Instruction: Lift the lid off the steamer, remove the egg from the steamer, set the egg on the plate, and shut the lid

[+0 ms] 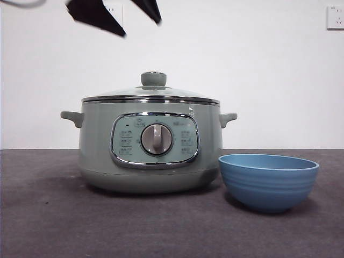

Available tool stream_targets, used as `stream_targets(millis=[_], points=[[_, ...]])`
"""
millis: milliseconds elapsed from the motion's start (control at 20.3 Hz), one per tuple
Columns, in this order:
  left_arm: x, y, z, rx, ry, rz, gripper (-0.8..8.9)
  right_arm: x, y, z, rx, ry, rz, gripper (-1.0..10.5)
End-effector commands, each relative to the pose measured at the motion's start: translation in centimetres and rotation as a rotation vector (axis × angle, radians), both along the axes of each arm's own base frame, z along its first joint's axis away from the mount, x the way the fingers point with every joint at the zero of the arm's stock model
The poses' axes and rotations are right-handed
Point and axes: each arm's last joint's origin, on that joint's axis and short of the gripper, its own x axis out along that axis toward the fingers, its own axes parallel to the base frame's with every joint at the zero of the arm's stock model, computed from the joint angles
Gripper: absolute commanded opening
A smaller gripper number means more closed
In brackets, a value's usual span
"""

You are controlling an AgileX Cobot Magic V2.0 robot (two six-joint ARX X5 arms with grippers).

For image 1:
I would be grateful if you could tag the glass lid with green knob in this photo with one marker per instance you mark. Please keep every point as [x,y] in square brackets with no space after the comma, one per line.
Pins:
[153,79]

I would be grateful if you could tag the pale green electric steamer pot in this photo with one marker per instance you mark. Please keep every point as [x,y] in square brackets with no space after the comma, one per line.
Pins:
[96,150]

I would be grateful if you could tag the blue ribbed bowl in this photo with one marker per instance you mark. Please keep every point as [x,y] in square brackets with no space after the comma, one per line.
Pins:
[268,188]

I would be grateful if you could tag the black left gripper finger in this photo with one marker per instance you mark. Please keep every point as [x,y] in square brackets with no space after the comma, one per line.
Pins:
[94,13]
[149,8]

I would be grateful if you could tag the white wall socket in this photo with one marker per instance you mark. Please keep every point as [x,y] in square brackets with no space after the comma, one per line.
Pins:
[336,17]
[118,13]

